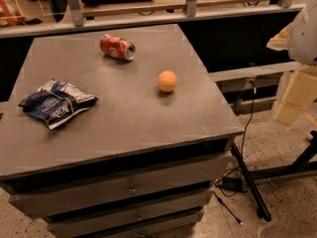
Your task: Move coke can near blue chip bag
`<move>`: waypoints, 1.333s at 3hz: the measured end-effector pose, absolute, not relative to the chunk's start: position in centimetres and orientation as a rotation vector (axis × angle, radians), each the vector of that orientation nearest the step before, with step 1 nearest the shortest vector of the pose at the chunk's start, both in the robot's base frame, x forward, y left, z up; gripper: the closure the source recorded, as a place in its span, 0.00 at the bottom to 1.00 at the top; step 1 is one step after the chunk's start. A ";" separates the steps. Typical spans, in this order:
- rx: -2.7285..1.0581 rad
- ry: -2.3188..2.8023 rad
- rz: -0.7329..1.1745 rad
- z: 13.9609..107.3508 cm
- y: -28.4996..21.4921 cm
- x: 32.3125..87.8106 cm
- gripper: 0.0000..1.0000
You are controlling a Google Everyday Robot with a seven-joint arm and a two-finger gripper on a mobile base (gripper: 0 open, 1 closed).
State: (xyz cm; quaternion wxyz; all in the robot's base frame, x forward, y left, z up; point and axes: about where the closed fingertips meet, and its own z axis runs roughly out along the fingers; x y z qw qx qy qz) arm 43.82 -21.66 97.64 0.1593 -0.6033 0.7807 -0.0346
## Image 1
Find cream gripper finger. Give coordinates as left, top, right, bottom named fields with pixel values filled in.
left=266, top=24, right=292, bottom=51
left=273, top=66, right=317, bottom=125

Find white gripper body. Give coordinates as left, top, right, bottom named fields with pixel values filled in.
left=288, top=0, right=317, bottom=65

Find red coke can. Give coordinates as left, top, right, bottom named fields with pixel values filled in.
left=100, top=34, right=136, bottom=61

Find blue chip bag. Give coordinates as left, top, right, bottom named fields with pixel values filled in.
left=19, top=79, right=98, bottom=130

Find black stand leg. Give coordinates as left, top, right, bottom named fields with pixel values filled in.
left=230, top=131, right=317, bottom=222

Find black power adapter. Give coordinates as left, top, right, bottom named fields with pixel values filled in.
left=222, top=177, right=244, bottom=192

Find orange ball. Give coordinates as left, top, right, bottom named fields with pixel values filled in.
left=158, top=70, right=177, bottom=92

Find grey drawer cabinet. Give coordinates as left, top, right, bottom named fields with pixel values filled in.
left=0, top=25, right=243, bottom=238

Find orange white object on shelf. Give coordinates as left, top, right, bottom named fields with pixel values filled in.
left=0, top=0, right=26, bottom=27

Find metal shelf rail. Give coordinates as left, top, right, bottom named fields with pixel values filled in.
left=0, top=0, right=308, bottom=39

